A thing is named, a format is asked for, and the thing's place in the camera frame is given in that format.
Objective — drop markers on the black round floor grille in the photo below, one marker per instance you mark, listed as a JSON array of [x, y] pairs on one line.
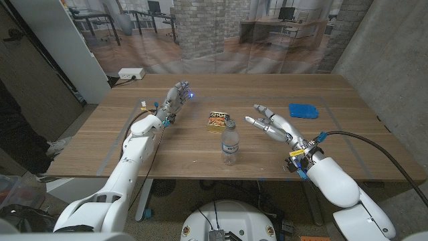
[[164, 187]]

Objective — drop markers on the spam can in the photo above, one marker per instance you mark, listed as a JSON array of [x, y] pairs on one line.
[[215, 122]]

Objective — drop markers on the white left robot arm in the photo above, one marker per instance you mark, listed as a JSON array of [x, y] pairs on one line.
[[128, 164]]

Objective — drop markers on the person in dark trousers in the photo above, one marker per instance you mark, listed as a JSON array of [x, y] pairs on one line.
[[20, 144]]

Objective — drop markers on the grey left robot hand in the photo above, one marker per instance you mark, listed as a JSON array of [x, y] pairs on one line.
[[172, 100]]

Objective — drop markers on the printed office backdrop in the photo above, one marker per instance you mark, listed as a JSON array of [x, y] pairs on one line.
[[207, 33]]

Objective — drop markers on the clear plastic storage bin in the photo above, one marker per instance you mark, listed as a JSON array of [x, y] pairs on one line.
[[20, 192]]

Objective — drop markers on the white power strip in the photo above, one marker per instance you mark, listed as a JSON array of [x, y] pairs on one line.
[[131, 73]]

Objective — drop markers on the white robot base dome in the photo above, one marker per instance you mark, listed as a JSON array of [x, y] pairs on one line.
[[229, 219]]

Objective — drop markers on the white leaning panel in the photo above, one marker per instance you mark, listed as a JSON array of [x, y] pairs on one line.
[[67, 50]]

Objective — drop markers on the clear plastic water bottle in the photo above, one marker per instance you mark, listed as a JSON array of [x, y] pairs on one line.
[[230, 144]]

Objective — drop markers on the black bag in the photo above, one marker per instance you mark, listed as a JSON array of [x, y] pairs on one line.
[[23, 217]]

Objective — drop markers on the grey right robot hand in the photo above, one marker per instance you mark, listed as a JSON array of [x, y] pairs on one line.
[[281, 129]]

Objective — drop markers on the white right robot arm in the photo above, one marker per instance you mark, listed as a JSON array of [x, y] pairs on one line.
[[334, 184]]

